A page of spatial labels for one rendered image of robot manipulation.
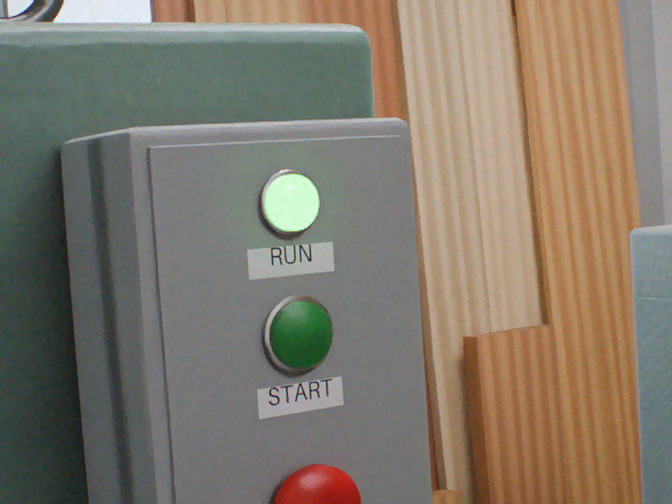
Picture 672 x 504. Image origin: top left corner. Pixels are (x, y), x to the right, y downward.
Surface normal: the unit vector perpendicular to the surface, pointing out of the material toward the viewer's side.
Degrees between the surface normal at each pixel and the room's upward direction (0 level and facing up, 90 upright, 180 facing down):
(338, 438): 90
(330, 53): 90
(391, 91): 87
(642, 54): 90
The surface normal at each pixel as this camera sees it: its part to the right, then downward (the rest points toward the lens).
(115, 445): -0.84, 0.08
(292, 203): 0.47, 0.02
